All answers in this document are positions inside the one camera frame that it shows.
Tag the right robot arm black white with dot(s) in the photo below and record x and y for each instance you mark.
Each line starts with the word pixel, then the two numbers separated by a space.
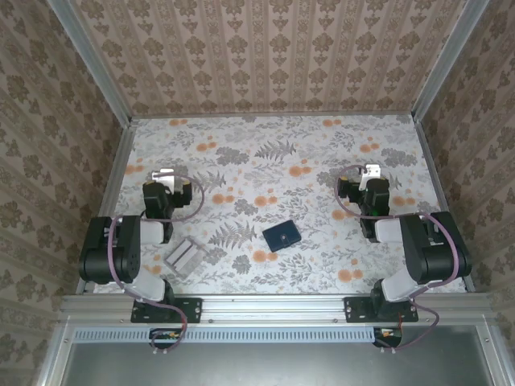
pixel 426 249

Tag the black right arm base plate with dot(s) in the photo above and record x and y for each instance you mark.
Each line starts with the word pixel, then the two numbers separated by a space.
pixel 356 309

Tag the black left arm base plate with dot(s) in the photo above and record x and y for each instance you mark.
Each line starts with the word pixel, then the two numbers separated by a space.
pixel 189 309

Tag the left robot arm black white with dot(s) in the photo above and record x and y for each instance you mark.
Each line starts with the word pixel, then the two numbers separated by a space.
pixel 128 257

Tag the aluminium side frame rail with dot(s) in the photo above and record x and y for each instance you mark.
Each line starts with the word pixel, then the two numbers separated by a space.
pixel 114 189
pixel 442 193

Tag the aluminium front frame rail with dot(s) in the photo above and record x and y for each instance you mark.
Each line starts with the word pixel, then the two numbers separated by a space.
pixel 273 307

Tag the aluminium frame post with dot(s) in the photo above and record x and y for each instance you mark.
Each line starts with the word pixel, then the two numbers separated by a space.
pixel 92 60
pixel 450 56

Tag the navy blue card holder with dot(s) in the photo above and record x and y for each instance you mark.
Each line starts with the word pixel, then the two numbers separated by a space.
pixel 281 236

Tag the grey metal sheet panel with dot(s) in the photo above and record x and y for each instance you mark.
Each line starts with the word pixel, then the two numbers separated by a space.
pixel 273 364

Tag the aluminium back frame rail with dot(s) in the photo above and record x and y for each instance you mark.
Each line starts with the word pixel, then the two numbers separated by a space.
pixel 273 115

